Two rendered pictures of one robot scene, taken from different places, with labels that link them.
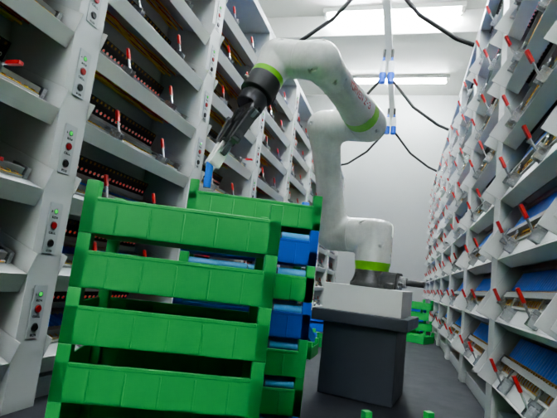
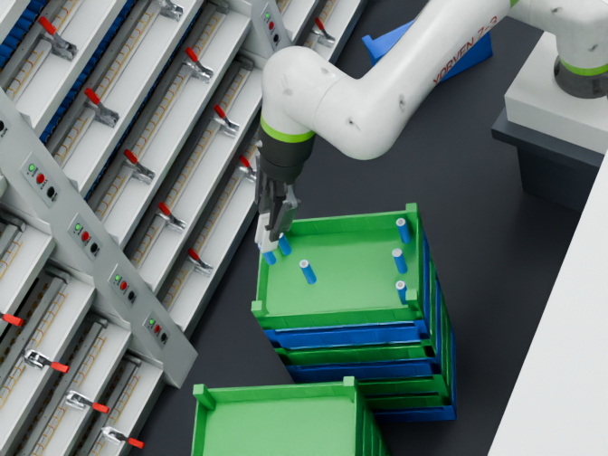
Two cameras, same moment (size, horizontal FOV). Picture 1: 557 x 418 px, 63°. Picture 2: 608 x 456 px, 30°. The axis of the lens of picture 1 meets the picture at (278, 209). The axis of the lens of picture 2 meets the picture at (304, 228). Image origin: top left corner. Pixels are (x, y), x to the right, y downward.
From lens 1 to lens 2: 1.98 m
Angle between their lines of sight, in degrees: 69
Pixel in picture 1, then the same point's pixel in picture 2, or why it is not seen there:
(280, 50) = (293, 117)
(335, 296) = (524, 115)
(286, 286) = (402, 352)
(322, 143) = not seen: outside the picture
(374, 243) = (580, 47)
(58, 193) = (107, 267)
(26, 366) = (175, 354)
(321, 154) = not seen: outside the picture
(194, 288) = not seen: outside the picture
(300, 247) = (405, 331)
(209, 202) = (283, 321)
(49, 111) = (47, 250)
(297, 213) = (391, 313)
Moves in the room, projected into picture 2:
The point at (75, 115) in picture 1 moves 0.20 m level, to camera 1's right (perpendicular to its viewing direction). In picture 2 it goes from (67, 209) to (169, 211)
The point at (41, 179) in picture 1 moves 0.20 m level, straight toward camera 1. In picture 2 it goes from (85, 280) to (108, 366)
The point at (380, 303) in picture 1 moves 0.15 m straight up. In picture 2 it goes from (593, 140) to (591, 96)
